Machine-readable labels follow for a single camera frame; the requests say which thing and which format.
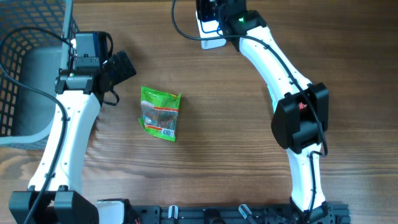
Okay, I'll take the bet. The green snack bag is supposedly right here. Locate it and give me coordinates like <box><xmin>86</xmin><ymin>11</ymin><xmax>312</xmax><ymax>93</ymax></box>
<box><xmin>139</xmin><ymin>86</ymin><xmax>182</xmax><ymax>142</ymax></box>

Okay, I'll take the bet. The teal wet wipes pack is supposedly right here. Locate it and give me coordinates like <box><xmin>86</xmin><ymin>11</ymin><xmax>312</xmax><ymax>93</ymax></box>
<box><xmin>267</xmin><ymin>85</ymin><xmax>277</xmax><ymax>113</ymax></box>

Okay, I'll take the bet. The orange tissue pack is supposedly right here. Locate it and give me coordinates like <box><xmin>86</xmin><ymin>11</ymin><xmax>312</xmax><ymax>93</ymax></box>
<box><xmin>299</xmin><ymin>102</ymin><xmax>308</xmax><ymax>110</ymax></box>

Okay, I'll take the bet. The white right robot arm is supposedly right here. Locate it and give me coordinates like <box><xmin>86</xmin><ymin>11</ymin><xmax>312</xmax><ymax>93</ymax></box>
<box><xmin>196</xmin><ymin>1</ymin><xmax>329</xmax><ymax>223</ymax></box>

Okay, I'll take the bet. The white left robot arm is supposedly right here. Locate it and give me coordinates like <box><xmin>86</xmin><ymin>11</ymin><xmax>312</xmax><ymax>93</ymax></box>
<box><xmin>9</xmin><ymin>31</ymin><xmax>136</xmax><ymax>223</ymax></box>

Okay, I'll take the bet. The white barcode scanner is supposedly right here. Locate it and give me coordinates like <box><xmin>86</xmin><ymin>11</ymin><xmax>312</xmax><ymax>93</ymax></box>
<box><xmin>196</xmin><ymin>12</ymin><xmax>226</xmax><ymax>50</ymax></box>

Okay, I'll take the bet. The grey plastic mesh basket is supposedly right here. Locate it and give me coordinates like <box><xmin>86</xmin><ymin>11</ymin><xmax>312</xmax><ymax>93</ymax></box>
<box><xmin>1</xmin><ymin>0</ymin><xmax>78</xmax><ymax>150</ymax></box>

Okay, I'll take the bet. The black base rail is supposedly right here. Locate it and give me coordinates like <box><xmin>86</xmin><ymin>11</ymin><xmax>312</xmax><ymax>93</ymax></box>
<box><xmin>133</xmin><ymin>203</ymin><xmax>351</xmax><ymax>224</ymax></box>

